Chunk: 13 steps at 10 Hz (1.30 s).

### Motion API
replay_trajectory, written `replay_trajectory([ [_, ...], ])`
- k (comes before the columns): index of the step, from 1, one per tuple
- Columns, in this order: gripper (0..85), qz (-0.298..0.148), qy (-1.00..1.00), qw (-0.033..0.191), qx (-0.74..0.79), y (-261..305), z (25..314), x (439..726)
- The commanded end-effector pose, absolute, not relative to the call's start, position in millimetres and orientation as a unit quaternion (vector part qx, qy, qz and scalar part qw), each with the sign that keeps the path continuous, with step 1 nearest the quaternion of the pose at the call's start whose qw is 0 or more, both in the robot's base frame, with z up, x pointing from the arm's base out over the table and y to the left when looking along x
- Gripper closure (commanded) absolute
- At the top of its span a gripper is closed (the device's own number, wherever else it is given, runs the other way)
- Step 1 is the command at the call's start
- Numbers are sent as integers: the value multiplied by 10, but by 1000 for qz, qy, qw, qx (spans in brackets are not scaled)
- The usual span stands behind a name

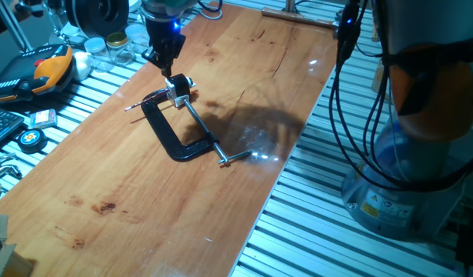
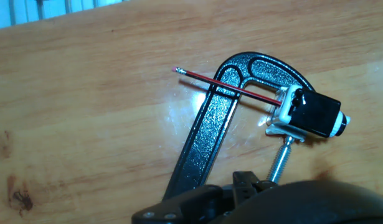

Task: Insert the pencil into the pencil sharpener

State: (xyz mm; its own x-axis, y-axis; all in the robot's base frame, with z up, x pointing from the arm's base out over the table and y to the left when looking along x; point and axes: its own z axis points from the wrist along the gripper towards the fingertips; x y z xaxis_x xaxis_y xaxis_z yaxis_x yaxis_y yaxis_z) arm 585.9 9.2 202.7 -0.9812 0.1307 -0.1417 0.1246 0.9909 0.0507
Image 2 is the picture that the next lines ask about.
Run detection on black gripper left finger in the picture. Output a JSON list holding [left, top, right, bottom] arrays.
[[131, 184, 235, 224]]

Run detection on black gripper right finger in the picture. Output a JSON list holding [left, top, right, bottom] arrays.
[[232, 170, 278, 206]]

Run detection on black C-clamp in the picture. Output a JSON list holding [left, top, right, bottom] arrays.
[[162, 52, 315, 200]]

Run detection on glossy wooden board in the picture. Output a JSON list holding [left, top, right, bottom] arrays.
[[0, 0, 383, 224]]

